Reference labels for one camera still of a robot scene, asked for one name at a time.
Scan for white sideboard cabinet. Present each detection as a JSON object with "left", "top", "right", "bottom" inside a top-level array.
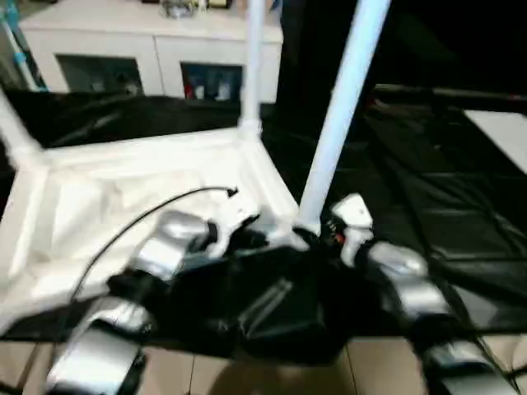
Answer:
[{"left": 18, "top": 0, "right": 286, "bottom": 103}]

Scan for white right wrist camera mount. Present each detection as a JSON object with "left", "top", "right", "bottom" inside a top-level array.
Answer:
[{"left": 330, "top": 193, "right": 375, "bottom": 267}]

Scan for black white patterned figurine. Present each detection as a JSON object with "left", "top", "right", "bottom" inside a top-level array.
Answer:
[{"left": 122, "top": 73, "right": 142, "bottom": 95}]

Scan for white plastic table top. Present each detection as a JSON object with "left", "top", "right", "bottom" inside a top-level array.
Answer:
[{"left": 0, "top": 127, "right": 310, "bottom": 331}]

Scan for white plastic table leg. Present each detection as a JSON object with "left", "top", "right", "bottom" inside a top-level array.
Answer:
[
  {"left": 240, "top": 0, "right": 265, "bottom": 137},
  {"left": 295, "top": 0, "right": 392, "bottom": 236},
  {"left": 0, "top": 88, "right": 47, "bottom": 166}
]

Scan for thin black loose wires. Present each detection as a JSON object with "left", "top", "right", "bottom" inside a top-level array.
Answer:
[{"left": 477, "top": 332, "right": 527, "bottom": 390}]

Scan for white flat board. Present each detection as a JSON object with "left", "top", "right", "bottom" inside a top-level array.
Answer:
[{"left": 463, "top": 109, "right": 527, "bottom": 174}]

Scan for black mat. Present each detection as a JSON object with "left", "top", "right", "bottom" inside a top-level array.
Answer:
[{"left": 0, "top": 86, "right": 527, "bottom": 367}]

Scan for black metal rail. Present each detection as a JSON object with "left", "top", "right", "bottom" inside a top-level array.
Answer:
[{"left": 372, "top": 84, "right": 527, "bottom": 105}]

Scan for grey patterned object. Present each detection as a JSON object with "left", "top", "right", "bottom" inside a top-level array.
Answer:
[{"left": 161, "top": 0, "right": 195, "bottom": 20}]

